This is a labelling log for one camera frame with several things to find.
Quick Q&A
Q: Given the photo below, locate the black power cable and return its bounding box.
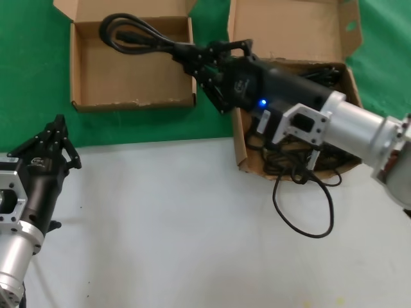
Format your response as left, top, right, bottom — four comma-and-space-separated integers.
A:
98, 12, 200, 65
245, 121, 343, 187
298, 62, 344, 88

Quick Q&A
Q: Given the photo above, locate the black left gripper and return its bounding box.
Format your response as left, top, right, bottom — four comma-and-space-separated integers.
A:
7, 114, 83, 233

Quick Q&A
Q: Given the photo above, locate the green cloth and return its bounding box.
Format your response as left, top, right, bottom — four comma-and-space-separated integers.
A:
0, 0, 411, 152

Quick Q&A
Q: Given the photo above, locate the torn brown cardboard box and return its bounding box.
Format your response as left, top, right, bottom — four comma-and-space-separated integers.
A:
226, 0, 370, 180

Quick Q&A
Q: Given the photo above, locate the silver left wrist bracket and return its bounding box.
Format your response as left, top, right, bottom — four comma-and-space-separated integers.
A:
0, 169, 27, 232

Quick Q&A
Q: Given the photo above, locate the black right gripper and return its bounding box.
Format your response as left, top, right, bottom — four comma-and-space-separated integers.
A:
174, 38, 335, 116

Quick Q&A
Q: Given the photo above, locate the shallow brown cardboard box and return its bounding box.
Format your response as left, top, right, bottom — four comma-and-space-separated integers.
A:
53, 0, 198, 113

